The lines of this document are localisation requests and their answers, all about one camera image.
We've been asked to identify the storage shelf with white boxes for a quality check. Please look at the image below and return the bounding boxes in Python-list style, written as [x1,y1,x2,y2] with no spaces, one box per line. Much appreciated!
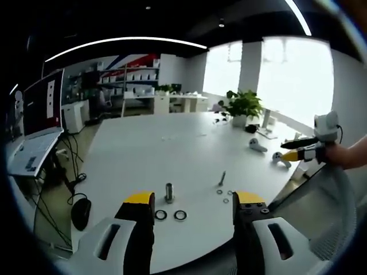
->
[99,58,161,92]

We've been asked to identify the grey mesh chair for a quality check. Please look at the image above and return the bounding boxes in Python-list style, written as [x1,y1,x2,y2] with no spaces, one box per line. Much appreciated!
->
[268,162,361,263]

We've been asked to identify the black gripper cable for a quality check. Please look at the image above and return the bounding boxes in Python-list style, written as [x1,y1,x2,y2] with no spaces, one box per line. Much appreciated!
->
[334,123,344,144]

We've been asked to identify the open silver laptop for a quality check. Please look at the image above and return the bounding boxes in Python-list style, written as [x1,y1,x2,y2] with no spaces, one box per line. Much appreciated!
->
[7,68,65,178]

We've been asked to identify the metal threaded stud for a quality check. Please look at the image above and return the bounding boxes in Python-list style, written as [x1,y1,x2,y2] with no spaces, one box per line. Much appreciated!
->
[164,182,176,204]

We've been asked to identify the person's right hand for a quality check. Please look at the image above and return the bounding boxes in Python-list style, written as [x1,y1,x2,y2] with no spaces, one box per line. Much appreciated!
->
[326,142,356,170]

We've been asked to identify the green potted plant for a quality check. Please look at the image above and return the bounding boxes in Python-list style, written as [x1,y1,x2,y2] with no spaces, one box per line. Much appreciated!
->
[217,89,265,128]

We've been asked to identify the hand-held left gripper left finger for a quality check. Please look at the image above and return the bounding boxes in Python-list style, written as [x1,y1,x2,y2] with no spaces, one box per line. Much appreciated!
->
[71,191,156,275]

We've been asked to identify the black cables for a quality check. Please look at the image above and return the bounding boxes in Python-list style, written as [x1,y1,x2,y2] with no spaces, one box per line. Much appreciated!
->
[31,133,88,247]

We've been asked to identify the white drawer cabinet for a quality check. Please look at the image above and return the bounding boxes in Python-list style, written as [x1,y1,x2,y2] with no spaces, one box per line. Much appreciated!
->
[61,100,90,135]

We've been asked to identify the white flat paper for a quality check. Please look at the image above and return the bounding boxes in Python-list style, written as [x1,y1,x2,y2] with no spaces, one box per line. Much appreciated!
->
[256,128,279,140]

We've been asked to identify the ceiling light strip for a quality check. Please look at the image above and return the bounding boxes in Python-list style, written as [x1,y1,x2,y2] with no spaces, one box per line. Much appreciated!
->
[44,37,208,63]

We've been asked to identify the white handheld controller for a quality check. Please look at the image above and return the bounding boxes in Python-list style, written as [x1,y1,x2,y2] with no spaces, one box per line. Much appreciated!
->
[271,152,292,170]
[248,137,268,153]

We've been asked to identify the black computer mouse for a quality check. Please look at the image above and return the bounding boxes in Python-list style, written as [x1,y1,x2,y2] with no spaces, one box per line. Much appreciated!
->
[71,197,92,231]

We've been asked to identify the white background desk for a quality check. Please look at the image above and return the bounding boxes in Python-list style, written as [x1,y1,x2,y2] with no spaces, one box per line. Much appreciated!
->
[122,91,209,116]

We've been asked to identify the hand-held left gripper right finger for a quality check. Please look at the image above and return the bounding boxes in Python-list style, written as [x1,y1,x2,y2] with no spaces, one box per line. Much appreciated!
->
[231,190,314,275]

